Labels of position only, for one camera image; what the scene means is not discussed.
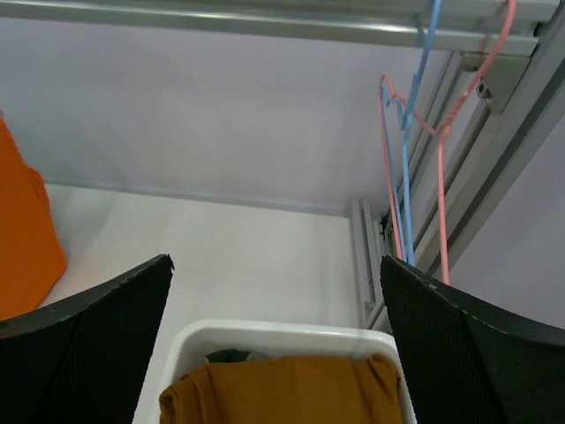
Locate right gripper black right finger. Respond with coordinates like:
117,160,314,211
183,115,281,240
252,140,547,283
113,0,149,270
380,256,564,423

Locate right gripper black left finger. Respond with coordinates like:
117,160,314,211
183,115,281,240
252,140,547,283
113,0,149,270
1,254,174,423

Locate brown trousers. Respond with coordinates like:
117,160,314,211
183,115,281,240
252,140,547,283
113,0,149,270
159,353,403,423

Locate orange trousers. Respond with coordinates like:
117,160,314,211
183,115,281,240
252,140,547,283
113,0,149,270
1,121,67,320

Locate camouflage yellow trousers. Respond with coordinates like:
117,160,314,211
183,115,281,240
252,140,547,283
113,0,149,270
204,349,266,364

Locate pink hanger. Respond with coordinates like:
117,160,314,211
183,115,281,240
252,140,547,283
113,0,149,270
378,1,517,285

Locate blue hanger with brown trousers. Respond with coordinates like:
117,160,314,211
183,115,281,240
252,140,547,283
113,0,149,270
388,0,442,265

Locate white plastic bin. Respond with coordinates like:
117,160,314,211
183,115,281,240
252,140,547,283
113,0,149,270
133,319,403,423

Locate aluminium frame right posts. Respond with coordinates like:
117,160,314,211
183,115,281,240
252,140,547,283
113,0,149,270
351,5,564,330

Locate aluminium hanging rail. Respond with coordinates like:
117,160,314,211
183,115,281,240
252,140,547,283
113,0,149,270
1,1,564,57

